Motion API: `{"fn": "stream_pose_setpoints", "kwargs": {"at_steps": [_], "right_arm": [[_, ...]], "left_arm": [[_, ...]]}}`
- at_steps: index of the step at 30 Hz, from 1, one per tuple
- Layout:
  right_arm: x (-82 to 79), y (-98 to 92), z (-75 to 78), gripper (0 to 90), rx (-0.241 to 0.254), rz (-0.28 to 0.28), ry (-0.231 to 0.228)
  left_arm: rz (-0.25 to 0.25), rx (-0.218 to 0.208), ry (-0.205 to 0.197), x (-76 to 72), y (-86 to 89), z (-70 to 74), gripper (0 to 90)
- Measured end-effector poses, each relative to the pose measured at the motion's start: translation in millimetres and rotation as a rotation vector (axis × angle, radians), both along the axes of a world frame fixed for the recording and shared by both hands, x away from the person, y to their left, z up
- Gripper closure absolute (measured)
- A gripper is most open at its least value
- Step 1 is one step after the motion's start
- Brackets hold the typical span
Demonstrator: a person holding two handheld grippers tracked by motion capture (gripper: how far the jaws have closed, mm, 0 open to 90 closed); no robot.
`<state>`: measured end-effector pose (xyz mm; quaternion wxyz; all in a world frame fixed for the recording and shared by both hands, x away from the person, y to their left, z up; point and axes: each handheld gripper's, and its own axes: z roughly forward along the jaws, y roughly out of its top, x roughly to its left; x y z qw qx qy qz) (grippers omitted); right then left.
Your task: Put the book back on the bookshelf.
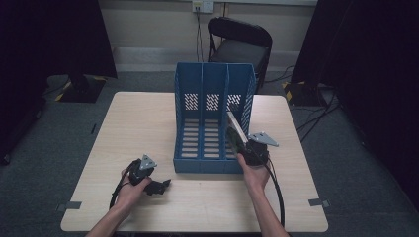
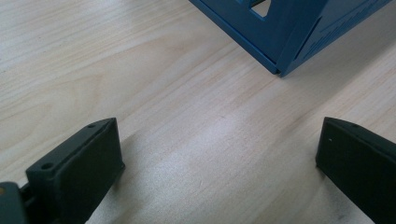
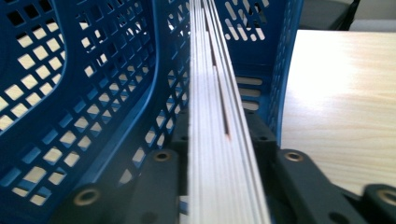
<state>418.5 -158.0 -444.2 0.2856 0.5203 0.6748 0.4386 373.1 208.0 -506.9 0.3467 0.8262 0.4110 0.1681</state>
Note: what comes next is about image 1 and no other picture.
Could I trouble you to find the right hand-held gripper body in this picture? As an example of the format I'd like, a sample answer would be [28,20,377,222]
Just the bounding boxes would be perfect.
[241,131,280,167]

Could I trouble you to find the hand-held gripper cable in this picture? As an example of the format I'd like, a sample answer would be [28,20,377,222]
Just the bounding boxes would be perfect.
[262,157,287,229]
[109,159,140,210]

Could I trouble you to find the person's left hand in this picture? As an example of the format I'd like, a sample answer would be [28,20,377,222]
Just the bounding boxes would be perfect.
[114,167,153,212]

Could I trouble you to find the right hand-held gripper cable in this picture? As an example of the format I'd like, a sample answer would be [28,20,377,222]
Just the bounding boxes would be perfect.
[262,157,287,229]

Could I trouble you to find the grey tape strip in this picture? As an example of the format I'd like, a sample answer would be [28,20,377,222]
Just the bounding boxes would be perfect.
[307,197,331,209]
[55,200,83,212]

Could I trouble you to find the person's right hand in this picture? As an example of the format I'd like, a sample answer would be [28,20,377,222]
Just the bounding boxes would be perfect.
[236,152,272,196]

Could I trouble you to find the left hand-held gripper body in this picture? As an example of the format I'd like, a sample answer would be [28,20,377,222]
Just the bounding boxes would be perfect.
[127,153,158,188]

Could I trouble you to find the black folding chair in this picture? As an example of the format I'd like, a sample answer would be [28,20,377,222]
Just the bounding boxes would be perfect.
[207,16,274,95]

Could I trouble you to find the black power cable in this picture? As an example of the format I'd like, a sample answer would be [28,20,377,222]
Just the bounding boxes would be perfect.
[195,5,206,63]

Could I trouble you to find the left hand-held gripper cable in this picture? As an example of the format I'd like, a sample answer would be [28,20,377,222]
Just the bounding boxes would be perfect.
[109,159,140,210]

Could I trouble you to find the green leaf picture book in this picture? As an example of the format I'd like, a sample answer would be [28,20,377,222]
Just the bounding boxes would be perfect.
[224,111,250,156]

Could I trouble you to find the white wall socket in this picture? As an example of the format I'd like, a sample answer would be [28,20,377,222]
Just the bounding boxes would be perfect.
[192,0,215,15]

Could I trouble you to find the blue plastic file rack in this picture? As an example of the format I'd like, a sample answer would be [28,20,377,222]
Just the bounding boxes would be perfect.
[172,61,258,175]

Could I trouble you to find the black floor cables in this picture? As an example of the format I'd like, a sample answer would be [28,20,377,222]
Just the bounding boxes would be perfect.
[263,64,343,143]

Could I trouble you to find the black stand base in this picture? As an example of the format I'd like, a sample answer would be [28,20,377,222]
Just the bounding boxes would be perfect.
[53,74,109,104]
[281,80,328,108]

